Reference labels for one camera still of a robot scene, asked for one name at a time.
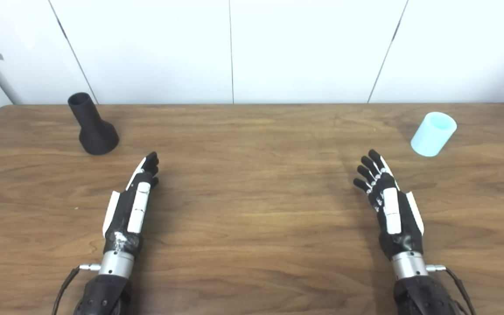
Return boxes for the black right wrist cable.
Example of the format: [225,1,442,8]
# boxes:
[426,264,476,315]

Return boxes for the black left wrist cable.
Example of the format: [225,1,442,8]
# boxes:
[52,264,102,315]

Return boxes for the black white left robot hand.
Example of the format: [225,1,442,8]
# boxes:
[102,151,161,258]

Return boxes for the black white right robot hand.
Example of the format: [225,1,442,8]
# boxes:
[353,149,425,261]

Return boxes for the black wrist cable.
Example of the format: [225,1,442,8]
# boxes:
[426,264,476,315]
[52,264,102,315]

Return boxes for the light blue cylinder cup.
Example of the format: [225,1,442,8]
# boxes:
[410,112,458,157]

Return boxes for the black funnel-shaped nozzle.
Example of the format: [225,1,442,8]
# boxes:
[67,92,120,155]

